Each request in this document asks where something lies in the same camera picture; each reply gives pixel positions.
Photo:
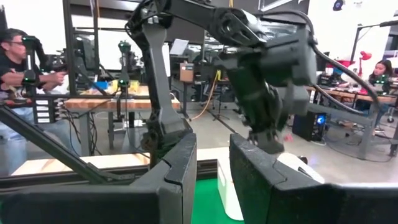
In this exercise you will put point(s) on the person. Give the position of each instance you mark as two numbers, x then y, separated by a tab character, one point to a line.
381	73
12	77

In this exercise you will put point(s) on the brown cardboard box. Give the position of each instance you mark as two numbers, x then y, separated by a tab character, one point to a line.
186	72

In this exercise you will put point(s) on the black box with white labels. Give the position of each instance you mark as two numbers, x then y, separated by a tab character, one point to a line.
43	109

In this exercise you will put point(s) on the wooden desk top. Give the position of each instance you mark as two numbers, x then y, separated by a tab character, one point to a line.
357	95

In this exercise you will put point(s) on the black aluminium table frame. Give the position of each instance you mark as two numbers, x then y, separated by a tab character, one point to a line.
46	143

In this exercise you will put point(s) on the red desk lamp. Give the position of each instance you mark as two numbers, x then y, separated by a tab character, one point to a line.
364	57

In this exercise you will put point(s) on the black metal rack frame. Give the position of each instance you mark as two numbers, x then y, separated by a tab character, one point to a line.
69	46

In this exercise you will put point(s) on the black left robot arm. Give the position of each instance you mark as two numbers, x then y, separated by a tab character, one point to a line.
161	77

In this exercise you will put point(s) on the black ceiling spot lamp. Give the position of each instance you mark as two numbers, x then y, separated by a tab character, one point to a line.
338	4

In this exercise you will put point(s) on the black device with blue light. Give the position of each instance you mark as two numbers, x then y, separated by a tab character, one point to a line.
311	124

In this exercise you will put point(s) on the wooden workbench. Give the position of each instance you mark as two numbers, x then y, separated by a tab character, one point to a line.
109	104

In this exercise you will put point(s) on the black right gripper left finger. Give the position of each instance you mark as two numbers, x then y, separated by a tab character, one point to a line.
180	174

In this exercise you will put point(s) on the white tilted panel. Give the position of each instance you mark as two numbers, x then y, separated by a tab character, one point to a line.
178	46

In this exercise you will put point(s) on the white plastic bin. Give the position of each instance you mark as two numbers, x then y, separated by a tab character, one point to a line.
230	193

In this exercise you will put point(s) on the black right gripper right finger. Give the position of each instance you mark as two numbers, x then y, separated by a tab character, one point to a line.
252	180

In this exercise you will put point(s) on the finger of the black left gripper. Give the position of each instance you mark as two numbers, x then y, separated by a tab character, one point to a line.
272	144
254	137

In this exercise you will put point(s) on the grey metal stand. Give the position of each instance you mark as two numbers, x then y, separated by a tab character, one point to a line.
342	115

